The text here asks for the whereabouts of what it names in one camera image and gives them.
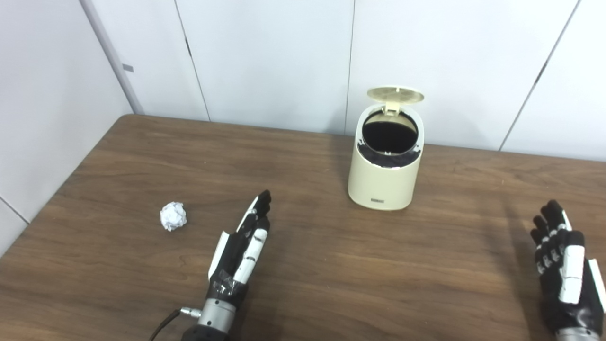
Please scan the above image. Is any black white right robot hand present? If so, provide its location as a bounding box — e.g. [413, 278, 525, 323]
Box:
[530, 200, 606, 332]

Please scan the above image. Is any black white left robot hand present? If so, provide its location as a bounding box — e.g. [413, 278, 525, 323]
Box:
[208, 190, 272, 304]

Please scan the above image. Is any white paper ball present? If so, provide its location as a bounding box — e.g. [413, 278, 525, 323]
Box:
[160, 202, 187, 232]

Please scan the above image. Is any cream round bin lid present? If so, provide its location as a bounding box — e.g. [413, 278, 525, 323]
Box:
[367, 86, 425, 117]

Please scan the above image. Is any cream-colored desktop bin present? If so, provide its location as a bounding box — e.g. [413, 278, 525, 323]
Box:
[348, 103, 425, 211]

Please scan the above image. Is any grey wall corner strip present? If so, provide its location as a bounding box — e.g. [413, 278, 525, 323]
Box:
[78, 0, 145, 115]

